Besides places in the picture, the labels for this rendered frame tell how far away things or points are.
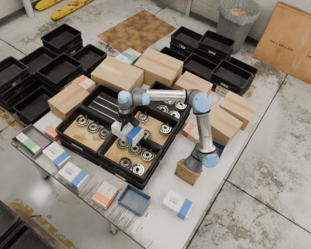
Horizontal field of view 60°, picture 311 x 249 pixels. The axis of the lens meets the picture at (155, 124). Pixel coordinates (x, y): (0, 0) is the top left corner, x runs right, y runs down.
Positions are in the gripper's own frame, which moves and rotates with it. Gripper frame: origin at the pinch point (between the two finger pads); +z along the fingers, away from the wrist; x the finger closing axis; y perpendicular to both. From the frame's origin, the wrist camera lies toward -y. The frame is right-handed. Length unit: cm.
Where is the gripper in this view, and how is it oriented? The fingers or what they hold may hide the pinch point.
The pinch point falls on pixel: (127, 129)
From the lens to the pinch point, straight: 190.2
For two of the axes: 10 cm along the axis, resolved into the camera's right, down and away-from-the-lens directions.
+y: -8.2, -5.0, 2.9
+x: -5.7, 6.4, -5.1
